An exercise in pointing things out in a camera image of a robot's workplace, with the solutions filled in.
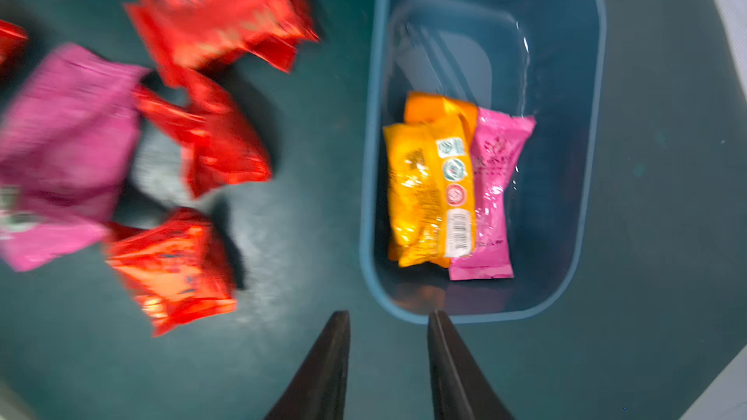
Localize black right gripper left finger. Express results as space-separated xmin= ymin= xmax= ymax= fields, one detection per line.
xmin=266 ymin=310 xmax=351 ymax=420

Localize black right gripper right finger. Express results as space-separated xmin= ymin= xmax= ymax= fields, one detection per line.
xmin=427 ymin=310 xmax=515 ymax=419

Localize orange tea bag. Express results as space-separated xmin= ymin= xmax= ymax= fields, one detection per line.
xmin=387 ymin=90 xmax=480 ymax=270

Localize pink tea bag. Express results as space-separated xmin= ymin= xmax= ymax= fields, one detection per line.
xmin=449 ymin=108 xmax=536 ymax=281
xmin=1 ymin=44 xmax=149 ymax=272

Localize large red tea bag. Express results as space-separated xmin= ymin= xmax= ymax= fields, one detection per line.
xmin=124 ymin=0 xmax=319 ymax=88

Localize small red tea bag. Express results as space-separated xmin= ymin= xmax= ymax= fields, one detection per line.
xmin=0 ymin=21 xmax=28 ymax=73

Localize blue plastic storage box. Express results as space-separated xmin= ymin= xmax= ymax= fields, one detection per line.
xmin=360 ymin=0 xmax=607 ymax=324

